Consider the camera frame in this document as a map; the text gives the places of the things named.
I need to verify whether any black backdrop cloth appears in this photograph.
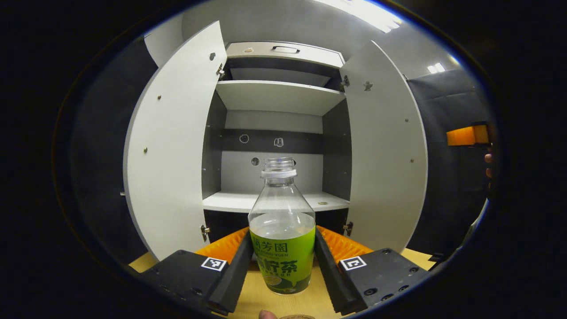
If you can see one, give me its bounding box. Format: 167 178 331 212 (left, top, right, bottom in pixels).
66 38 494 266

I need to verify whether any white cabinet door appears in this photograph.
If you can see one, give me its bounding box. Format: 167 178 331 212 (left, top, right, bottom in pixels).
123 20 228 262
339 40 429 254

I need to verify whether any long ceiling light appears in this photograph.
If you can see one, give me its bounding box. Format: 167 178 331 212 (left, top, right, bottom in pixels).
326 0 404 34

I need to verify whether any green label plastic bottle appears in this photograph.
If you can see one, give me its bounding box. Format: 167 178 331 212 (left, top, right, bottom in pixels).
248 156 316 295

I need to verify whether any white and grey cabinet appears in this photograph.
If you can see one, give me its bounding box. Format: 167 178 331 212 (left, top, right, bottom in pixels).
202 41 353 235

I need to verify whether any beige cabinet drawer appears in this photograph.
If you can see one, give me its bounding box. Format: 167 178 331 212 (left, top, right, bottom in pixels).
225 41 346 69

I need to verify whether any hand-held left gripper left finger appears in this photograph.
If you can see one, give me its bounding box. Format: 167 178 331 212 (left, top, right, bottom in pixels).
140 228 254 316

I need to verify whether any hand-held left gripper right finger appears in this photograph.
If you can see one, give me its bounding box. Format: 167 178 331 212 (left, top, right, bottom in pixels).
314 225 430 316

